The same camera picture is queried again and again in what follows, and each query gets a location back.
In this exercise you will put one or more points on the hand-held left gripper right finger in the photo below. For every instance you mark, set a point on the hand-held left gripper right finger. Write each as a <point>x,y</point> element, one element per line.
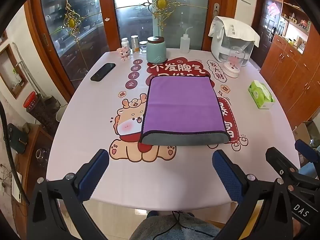
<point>227,178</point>

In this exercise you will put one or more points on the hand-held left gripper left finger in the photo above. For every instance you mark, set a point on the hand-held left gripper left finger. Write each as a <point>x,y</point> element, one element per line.
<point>93,176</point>

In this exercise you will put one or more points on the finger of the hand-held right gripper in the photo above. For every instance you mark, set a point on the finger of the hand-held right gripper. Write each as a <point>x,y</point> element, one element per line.
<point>280,162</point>
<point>306,148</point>

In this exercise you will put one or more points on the purple and grey towel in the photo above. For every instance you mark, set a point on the purple and grey towel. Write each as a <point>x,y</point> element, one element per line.
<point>182,105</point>

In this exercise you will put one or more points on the cardboard box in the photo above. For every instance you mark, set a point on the cardboard box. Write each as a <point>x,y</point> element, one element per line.
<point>303,133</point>

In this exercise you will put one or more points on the pink printed tablecloth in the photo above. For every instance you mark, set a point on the pink printed tablecloth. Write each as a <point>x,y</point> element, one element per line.
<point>195,170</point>

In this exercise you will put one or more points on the round glass jar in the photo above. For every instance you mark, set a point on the round glass jar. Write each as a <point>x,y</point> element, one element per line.
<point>41,157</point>

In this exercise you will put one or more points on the wooden side table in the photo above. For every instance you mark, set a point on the wooden side table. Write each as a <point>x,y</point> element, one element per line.
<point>27,170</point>

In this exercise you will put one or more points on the green tissue pack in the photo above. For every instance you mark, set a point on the green tissue pack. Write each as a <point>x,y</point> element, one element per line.
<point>261,96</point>

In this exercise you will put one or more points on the person's grey fleece clothing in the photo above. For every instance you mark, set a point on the person's grey fleece clothing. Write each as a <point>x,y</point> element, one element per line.
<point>180,230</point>

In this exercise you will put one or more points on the red lidded storage jar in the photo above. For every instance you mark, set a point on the red lidded storage jar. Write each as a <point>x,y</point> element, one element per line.
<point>37,110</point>

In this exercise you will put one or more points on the black smartphone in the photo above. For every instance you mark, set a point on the black smartphone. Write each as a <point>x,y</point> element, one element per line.
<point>103,72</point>

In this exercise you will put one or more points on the glass dome with pink figure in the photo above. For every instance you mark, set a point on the glass dome with pink figure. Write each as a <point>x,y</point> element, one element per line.
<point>233,66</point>

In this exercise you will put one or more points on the wood framed glass door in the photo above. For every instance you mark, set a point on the wood framed glass door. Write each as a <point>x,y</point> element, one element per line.
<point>175,22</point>
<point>75,55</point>

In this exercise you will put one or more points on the pink deer figurine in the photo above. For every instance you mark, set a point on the pink deer figurine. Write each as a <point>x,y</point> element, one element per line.
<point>124,53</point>

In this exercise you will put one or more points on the white water dispenser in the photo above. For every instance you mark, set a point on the white water dispenser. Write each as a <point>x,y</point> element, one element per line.
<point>220,47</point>

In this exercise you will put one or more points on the dark wooden entrance door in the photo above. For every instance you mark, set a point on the dark wooden entrance door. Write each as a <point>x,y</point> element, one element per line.
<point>265,25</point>

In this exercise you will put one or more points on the white cloth cover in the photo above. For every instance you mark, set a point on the white cloth cover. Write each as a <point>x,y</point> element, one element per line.
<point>240,31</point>

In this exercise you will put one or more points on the white pill bottle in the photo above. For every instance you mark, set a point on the white pill bottle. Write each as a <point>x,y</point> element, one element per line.
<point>125,43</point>

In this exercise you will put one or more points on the small clear glass jar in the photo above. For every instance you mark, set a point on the small clear glass jar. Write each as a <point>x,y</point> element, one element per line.
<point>143,47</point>

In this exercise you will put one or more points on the glass jar with orange contents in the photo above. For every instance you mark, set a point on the glass jar with orange contents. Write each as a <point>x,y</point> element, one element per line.
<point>135,44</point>

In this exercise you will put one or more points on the teal ceramic canister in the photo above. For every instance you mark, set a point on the teal ceramic canister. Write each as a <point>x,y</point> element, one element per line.
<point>156,50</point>

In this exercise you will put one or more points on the clear squeeze wash bottle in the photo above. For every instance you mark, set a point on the clear squeeze wash bottle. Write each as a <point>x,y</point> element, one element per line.
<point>185,44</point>

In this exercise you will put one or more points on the gold door ornament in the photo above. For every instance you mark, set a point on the gold door ornament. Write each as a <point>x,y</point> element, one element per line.
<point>161,3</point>
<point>71,22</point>

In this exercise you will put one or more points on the wooden wall cabinet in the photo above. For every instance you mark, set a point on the wooden wall cabinet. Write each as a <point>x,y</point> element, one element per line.
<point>292,67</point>

